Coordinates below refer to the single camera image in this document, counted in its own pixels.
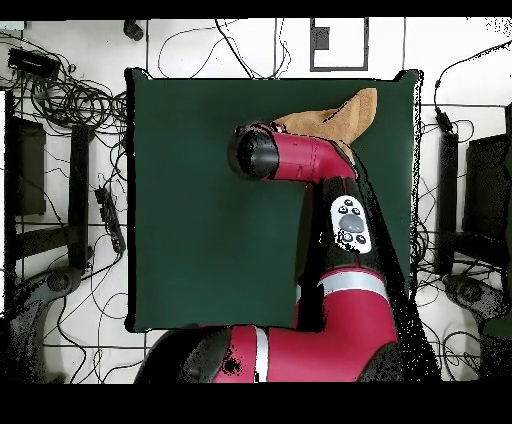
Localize tan terry towel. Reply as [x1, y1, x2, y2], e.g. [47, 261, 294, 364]
[275, 87, 378, 161]

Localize dark green table cloth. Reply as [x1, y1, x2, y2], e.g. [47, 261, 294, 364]
[124, 68, 424, 335]

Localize small black round device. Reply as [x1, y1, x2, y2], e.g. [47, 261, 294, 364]
[122, 19, 145, 42]

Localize black power strip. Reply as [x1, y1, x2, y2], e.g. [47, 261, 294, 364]
[94, 186, 127, 255]

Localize black adapter box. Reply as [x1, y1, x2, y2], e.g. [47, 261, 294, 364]
[7, 47, 62, 80]

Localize dark grey stand base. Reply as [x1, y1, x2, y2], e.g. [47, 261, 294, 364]
[7, 265, 86, 384]
[441, 273, 512, 381]

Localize thin looped black cable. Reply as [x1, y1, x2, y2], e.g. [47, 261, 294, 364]
[157, 17, 292, 80]

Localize grey square frame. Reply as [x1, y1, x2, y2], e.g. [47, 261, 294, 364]
[309, 17, 370, 73]

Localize black cable with plug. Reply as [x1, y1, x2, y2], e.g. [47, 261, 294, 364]
[433, 39, 512, 136]

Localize black frame stand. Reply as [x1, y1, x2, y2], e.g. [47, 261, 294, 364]
[3, 91, 96, 274]
[434, 102, 512, 290]

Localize tangled black cables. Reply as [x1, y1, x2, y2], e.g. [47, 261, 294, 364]
[0, 31, 128, 138]
[411, 175, 481, 381]

